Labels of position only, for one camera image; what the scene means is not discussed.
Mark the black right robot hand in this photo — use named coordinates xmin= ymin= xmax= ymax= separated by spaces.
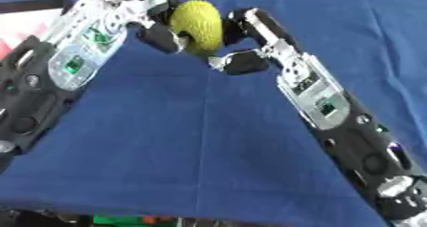
xmin=207 ymin=8 xmax=306 ymax=76

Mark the yellow knitted ball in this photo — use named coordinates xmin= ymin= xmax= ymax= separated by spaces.
xmin=168 ymin=0 xmax=226 ymax=57

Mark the black box with white inside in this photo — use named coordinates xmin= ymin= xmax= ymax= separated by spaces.
xmin=0 ymin=0 xmax=77 ymax=62

